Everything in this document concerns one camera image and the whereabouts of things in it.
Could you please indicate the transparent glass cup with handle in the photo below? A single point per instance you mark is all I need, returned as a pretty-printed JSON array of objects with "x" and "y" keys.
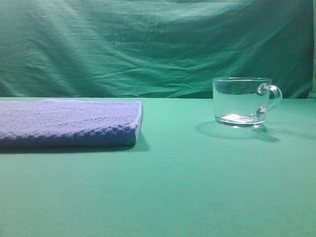
[{"x": 244, "y": 102}]

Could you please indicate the folded blue towel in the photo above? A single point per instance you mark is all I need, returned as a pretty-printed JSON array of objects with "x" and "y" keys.
[{"x": 69, "y": 123}]

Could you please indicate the green backdrop cloth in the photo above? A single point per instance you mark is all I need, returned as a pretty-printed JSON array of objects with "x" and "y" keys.
[{"x": 154, "y": 48}]

